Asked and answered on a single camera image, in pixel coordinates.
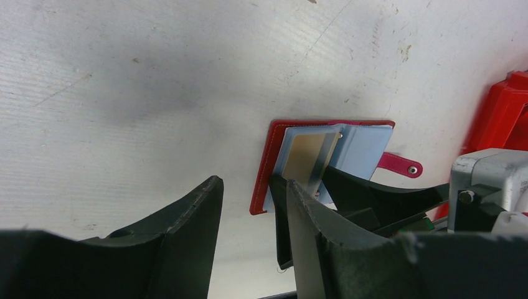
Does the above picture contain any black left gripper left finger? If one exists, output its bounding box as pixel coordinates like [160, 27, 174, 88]
[1, 176, 224, 298]

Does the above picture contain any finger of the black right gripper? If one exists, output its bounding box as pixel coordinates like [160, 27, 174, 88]
[323, 167, 450, 237]
[268, 174, 293, 270]

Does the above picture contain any red plastic divided tray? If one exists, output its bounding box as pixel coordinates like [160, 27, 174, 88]
[433, 70, 528, 222]

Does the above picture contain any red leather card holder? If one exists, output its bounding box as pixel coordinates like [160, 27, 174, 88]
[249, 119, 423, 216]

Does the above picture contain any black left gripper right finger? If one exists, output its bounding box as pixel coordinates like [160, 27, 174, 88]
[286, 181, 527, 298]

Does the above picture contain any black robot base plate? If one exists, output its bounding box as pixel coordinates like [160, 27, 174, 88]
[259, 291, 298, 299]

